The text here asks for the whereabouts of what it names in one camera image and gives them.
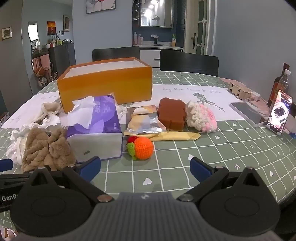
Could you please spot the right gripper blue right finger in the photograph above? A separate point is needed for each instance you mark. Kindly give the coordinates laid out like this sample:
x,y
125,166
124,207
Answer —
x,y
209,178

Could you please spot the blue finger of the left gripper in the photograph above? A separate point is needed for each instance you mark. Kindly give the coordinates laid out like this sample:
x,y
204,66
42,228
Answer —
x,y
6,165

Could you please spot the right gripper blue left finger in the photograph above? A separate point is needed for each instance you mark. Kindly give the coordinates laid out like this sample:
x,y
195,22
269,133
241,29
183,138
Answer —
x,y
79,178

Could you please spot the white tissue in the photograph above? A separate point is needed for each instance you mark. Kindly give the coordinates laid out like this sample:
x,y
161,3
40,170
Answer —
x,y
18,139

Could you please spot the brown plush cloth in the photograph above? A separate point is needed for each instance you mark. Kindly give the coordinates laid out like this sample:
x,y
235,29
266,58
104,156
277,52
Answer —
x,y
47,148

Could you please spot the yellow cloth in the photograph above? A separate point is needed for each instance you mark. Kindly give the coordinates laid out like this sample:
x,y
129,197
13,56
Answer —
x,y
167,136

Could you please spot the pink white crochet piece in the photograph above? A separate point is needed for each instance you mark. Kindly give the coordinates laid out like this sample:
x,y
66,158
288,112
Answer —
x,y
200,117

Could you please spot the orange crochet ball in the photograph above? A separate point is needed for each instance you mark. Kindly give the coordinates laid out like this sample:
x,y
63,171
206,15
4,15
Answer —
x,y
139,148

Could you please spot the brown bear-shaped sponge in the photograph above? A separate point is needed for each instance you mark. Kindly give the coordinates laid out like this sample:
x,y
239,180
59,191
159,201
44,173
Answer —
x,y
171,113

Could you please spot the silver foil snack bag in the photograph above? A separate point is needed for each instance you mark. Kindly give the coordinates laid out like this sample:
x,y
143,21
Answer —
x,y
143,120

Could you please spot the cream fleece sock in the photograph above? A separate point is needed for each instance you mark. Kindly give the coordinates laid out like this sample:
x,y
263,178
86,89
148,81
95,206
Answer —
x,y
47,109

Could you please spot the orange cardboard box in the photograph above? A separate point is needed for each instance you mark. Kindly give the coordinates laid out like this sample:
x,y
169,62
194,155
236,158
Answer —
x,y
129,79

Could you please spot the purple tissue box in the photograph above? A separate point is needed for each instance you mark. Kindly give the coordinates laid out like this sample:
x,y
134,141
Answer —
x,y
94,129

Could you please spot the white printed paper sheet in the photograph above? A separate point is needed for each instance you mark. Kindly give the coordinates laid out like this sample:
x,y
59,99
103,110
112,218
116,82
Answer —
x,y
217,99

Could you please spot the grey tablet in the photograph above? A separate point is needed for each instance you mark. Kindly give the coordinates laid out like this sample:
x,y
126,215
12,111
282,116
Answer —
x,y
252,114

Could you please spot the smartphone on stand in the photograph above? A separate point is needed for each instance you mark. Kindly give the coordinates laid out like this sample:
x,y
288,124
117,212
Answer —
x,y
279,113

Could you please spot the black chair left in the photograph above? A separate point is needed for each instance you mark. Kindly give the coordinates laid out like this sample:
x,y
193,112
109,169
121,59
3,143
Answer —
x,y
114,53

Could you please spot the black chair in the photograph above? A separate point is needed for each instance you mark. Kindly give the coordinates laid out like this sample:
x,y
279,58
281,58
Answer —
x,y
171,60
114,53

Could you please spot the black chair right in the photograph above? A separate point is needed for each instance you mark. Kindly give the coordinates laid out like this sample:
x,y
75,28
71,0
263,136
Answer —
x,y
171,60

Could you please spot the black sideboard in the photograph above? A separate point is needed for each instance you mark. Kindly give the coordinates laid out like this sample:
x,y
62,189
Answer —
x,y
62,57

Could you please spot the clear plastic bottle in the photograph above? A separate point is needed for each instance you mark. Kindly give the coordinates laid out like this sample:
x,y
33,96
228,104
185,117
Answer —
x,y
283,83

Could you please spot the white drawer cabinet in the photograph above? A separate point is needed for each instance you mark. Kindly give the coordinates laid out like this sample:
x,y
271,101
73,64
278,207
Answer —
x,y
150,54

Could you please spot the yellow green bottle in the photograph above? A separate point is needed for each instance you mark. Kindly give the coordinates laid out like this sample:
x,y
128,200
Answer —
x,y
173,41

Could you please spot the wall mirror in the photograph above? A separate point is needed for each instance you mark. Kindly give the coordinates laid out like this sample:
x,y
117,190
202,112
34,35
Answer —
x,y
156,13

